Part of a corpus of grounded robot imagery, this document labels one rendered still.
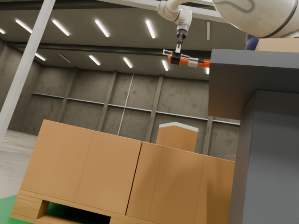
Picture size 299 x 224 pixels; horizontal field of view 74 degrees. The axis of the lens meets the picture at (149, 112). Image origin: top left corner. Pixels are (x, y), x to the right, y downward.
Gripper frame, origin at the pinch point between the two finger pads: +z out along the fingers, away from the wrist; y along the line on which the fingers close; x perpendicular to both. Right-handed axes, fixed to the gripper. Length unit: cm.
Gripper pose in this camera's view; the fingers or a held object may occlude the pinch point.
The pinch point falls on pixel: (177, 56)
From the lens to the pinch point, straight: 157.2
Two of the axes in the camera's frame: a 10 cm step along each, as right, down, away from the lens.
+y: 0.9, 2.3, 9.7
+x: -9.7, -1.9, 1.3
